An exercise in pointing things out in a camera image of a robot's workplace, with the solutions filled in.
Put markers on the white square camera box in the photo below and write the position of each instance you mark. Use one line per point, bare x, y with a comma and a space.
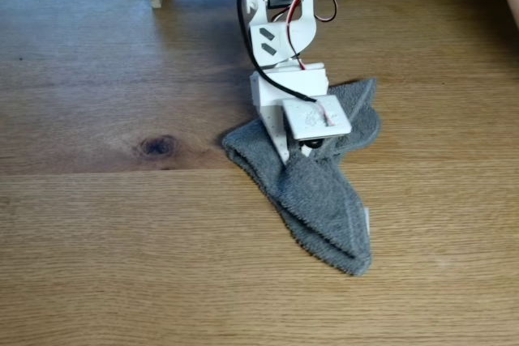
314, 117

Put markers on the grey terry towel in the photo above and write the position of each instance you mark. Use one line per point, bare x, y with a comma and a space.
320, 208

